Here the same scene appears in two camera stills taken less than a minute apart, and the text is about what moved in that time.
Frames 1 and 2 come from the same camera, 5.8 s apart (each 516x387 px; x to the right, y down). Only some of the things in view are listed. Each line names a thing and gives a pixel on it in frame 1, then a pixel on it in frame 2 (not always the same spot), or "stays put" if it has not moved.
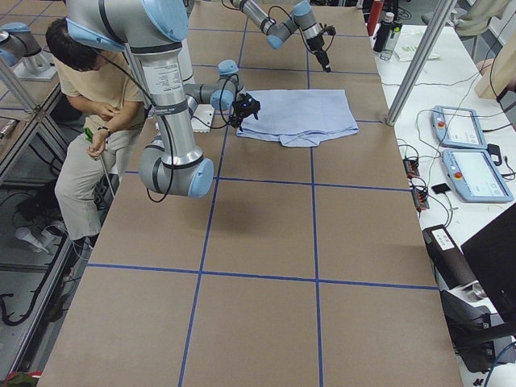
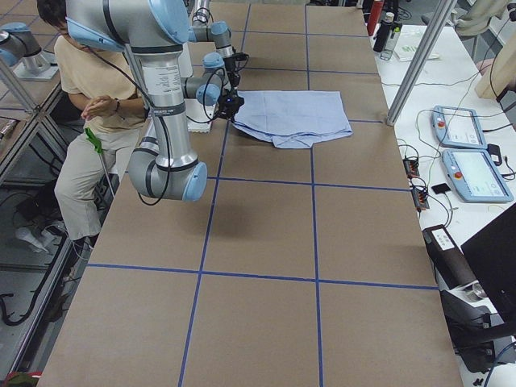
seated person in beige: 108,99 stays put
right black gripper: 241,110 → 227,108
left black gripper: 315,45 → 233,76
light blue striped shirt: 300,117 stays put
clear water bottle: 394,34 stays put
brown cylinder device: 448,260 stays put
